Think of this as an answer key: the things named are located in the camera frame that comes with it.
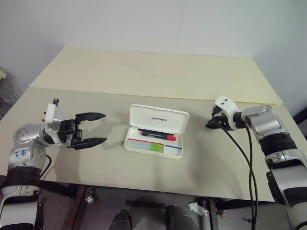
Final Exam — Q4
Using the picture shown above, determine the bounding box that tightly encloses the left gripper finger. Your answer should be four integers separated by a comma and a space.
74, 111, 106, 125
71, 137, 108, 151

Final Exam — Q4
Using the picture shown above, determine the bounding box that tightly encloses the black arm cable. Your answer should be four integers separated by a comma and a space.
222, 126, 255, 230
244, 123, 260, 230
39, 154, 52, 181

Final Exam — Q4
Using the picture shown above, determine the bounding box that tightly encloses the crumpled white paper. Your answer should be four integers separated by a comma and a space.
188, 202, 208, 217

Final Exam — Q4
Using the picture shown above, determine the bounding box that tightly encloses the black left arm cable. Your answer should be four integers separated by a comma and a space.
39, 154, 52, 181

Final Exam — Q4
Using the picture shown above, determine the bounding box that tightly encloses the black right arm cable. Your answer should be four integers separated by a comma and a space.
222, 126, 255, 230
244, 123, 260, 230

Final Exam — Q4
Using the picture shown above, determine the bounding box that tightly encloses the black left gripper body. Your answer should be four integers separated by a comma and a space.
57, 117, 83, 149

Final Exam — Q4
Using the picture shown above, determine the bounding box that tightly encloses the cream flat board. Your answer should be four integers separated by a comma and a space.
28, 46, 284, 106

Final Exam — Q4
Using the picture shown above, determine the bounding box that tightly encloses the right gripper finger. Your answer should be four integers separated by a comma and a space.
205, 118, 223, 130
210, 106, 222, 118

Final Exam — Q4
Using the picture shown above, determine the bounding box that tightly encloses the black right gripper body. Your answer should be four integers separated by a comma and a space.
214, 110, 235, 132

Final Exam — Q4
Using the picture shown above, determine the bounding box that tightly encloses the white plastic pencil case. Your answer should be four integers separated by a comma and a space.
123, 103, 190, 160

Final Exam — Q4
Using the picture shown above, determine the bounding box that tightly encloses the dark rounded shape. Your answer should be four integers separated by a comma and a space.
112, 210, 133, 230
165, 205, 200, 230

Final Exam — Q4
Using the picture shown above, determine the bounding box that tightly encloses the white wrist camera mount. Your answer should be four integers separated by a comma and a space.
42, 97, 64, 132
214, 95, 241, 131

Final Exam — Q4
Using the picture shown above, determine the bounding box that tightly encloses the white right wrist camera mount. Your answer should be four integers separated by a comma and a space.
214, 95, 241, 131

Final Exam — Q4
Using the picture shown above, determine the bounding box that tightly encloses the black marker with red caps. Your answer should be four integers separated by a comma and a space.
138, 128, 177, 142

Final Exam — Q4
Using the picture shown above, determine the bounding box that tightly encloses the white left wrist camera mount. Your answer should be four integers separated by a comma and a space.
42, 97, 64, 132

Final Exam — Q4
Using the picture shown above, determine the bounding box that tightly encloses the dark metal table leg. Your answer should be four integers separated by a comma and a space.
205, 198, 226, 230

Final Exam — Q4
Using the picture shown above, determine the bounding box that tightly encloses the rusty metal table leg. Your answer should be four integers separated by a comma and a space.
68, 186, 96, 230

